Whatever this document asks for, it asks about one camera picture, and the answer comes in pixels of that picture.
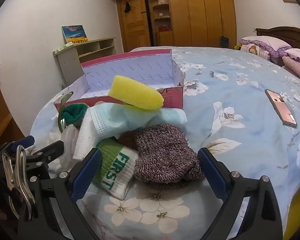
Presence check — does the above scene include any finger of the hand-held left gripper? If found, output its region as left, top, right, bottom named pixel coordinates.
left=0, top=135, right=35, bottom=155
left=25, top=140, right=65, bottom=173

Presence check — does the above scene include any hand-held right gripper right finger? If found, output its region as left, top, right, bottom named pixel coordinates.
left=197, top=147, right=284, bottom=240

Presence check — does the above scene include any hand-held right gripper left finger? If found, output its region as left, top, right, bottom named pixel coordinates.
left=17, top=148, right=103, bottom=240

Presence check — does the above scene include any white foam net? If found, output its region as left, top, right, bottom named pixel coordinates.
left=59, top=126, right=79, bottom=167

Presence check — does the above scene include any green and white sock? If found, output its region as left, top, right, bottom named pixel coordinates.
left=94, top=138, right=139, bottom=200
left=62, top=103, right=88, bottom=127

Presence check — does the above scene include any white textured cloth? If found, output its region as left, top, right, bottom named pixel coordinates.
left=72, top=111, right=108, bottom=162

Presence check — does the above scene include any green ribbon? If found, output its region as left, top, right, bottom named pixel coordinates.
left=57, top=91, right=74, bottom=133

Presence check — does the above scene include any purple knitted sock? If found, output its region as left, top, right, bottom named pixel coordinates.
left=134, top=124, right=203, bottom=190

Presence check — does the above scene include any light blue cloth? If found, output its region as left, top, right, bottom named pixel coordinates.
left=86, top=104, right=188, bottom=139

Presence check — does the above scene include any yellow sponge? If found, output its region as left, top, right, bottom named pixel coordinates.
left=108, top=75, right=165, bottom=110

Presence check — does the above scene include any red-rimmed white cardboard box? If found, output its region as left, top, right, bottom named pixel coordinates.
left=54, top=49, right=185, bottom=113

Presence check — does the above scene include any wooden cabinet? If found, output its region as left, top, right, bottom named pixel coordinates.
left=0, top=80, right=25, bottom=150

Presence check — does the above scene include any blue floral bed sheet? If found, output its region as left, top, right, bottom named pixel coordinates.
left=30, top=46, right=300, bottom=240

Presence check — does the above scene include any beige shelf desk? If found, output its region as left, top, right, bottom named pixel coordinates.
left=52, top=37, right=117, bottom=87

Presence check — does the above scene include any pink smartphone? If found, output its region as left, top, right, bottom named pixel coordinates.
left=265, top=89, right=298, bottom=127

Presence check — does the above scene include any green and white packet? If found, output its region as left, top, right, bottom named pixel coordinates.
left=57, top=42, right=73, bottom=52

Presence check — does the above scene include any landscape painting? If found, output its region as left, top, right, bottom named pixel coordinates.
left=61, top=25, right=88, bottom=43

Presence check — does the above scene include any cartoon print pillow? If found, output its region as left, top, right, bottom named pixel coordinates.
left=240, top=42, right=269, bottom=60

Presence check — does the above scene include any wooden door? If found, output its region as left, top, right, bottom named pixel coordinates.
left=116, top=0, right=152, bottom=53

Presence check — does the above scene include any wooden wardrobe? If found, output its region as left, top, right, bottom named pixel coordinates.
left=105, top=0, right=238, bottom=49

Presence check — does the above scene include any dark wooden headboard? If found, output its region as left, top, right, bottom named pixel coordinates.
left=255, top=26, right=300, bottom=54

